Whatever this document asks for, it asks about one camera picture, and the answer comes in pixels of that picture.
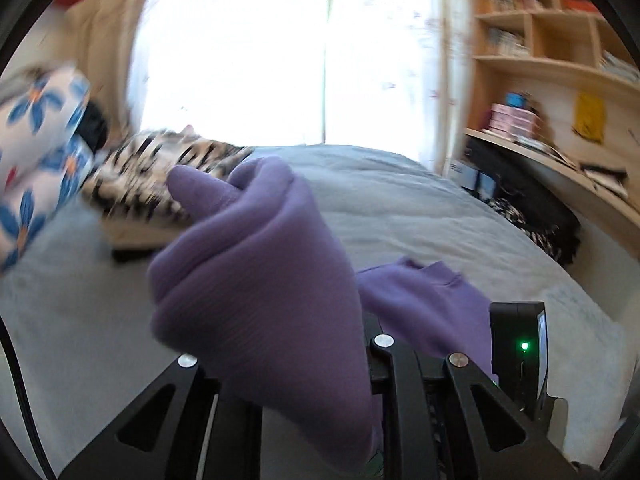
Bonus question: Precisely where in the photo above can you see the black cable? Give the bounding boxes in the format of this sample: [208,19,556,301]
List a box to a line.
[0,317,57,480]

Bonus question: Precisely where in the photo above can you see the black folded garment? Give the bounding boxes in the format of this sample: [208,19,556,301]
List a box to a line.
[111,247,161,263]

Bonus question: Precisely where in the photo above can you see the beige floral curtain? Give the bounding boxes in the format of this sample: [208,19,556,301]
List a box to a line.
[425,0,481,176]
[85,0,161,136]

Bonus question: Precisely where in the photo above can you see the wooden bookshelf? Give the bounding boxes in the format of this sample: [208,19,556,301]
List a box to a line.
[465,0,640,271]

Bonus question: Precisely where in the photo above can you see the black bag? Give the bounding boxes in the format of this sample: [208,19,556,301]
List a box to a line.
[462,135,501,201]

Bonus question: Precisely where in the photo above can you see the white pillows with blue flowers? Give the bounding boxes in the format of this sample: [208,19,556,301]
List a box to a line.
[0,62,108,276]

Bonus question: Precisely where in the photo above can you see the row of books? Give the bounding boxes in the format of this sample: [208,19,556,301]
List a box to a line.
[487,27,531,58]

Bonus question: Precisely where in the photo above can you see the dark cloth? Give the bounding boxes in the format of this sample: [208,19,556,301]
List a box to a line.
[75,100,111,156]

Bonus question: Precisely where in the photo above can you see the black and white printed garment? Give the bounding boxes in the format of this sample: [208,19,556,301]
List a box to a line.
[80,127,256,241]

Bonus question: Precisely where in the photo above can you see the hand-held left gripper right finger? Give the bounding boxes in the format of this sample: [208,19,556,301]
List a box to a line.
[361,310,581,480]

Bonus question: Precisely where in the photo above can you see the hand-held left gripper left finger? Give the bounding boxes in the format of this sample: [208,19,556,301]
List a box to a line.
[59,354,263,480]

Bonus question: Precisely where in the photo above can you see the white sheer curtain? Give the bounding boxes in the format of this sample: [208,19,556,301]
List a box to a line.
[130,0,451,148]

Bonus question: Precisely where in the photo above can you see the purple zip hoodie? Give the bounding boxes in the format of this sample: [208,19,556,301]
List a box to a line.
[147,155,501,476]

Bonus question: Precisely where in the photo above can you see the yellow paper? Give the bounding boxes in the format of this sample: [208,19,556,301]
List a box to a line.
[572,91,607,141]

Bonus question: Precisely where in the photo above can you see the cream folded garment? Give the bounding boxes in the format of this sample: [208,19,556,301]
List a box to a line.
[102,220,191,251]

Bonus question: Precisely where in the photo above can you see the black and white patterned cloth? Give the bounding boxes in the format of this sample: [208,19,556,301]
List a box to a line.
[487,195,583,268]

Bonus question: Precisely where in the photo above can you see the stack of pink boxes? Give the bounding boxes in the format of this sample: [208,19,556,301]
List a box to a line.
[487,102,543,141]

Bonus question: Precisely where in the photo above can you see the white cardboard box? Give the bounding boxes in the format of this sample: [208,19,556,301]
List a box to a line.
[447,160,483,192]

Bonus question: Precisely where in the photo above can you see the pile of books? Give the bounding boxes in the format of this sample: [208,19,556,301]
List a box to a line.
[580,160,630,198]

